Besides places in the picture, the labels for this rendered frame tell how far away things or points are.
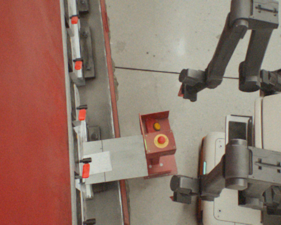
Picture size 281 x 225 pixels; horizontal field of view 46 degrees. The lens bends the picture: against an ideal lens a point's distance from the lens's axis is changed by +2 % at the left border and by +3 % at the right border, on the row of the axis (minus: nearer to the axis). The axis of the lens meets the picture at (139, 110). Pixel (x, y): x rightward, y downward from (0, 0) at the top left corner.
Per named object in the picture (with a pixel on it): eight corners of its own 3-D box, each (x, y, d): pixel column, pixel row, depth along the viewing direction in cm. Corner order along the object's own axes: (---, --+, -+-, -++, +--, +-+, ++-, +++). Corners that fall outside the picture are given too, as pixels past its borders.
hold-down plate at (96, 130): (105, 190, 148) (105, 189, 145) (93, 192, 148) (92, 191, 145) (100, 127, 158) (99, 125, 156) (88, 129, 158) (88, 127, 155)
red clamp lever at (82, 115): (85, 116, 113) (87, 103, 122) (73, 118, 113) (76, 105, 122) (86, 121, 114) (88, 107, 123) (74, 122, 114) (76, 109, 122)
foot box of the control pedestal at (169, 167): (178, 173, 237) (179, 170, 226) (143, 179, 236) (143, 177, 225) (172, 147, 244) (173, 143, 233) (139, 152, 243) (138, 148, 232)
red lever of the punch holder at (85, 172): (89, 174, 106) (91, 156, 115) (76, 176, 106) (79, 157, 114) (90, 178, 107) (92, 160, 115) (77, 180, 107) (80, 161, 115)
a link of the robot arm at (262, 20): (286, 20, 87) (285, -12, 90) (230, 22, 90) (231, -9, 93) (258, 93, 128) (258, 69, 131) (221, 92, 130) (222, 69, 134)
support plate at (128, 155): (148, 176, 138) (148, 175, 137) (85, 185, 138) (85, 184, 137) (142, 135, 145) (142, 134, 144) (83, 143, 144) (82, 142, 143)
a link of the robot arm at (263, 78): (271, 85, 125) (270, 72, 127) (253, 76, 120) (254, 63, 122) (250, 92, 132) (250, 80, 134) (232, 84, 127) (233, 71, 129)
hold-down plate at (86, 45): (95, 78, 168) (94, 76, 165) (84, 80, 168) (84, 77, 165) (90, 29, 178) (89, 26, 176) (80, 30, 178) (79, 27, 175)
